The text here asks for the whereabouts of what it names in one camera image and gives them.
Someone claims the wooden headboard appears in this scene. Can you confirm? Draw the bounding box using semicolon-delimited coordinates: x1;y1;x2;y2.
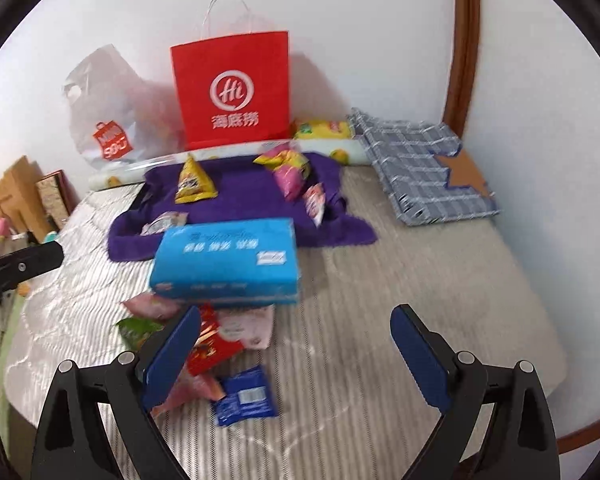
0;156;53;243

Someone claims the purple towel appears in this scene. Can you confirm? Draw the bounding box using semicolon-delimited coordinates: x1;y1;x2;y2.
107;153;377;262

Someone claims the yellow triangular snack packet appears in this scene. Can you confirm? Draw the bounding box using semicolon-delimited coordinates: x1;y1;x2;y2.
174;154;219;204

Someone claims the pink white small packet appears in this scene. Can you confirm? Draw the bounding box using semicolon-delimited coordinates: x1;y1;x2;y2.
302;183;326;228

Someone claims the blue tissue pack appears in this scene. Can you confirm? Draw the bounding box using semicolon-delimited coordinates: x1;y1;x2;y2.
149;218;300;308

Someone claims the red gold snack packet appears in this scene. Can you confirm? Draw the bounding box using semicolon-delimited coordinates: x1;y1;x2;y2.
186;304;245;376

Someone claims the yellow snack bag at back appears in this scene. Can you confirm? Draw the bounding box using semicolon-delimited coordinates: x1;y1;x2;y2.
294;119;352;140

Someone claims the red paper shopping bag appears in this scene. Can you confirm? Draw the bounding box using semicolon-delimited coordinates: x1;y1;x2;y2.
171;0;290;150

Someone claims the brown wooden door frame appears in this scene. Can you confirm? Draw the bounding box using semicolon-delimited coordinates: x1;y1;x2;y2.
442;0;481;138

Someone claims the blue plaid folded cloth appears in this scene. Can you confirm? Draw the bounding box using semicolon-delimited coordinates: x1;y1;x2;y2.
348;108;498;226

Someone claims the dark blue snack packet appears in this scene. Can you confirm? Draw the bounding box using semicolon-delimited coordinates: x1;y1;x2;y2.
212;365;278;427

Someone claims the white plastic Miniso bag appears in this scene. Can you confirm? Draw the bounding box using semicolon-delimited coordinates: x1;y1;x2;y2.
62;44;185;170

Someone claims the pink yellow snack packet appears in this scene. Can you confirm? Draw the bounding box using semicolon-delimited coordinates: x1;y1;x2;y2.
253;143;311;202

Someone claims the green snack packet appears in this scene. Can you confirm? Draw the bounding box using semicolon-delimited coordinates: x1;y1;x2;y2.
116;316;163;352

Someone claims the patterned box by headboard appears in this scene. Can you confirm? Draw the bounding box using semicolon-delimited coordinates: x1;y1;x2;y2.
35;170;76;231

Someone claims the silver clear packet on towel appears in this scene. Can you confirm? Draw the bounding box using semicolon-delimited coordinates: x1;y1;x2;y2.
140;211;188;236

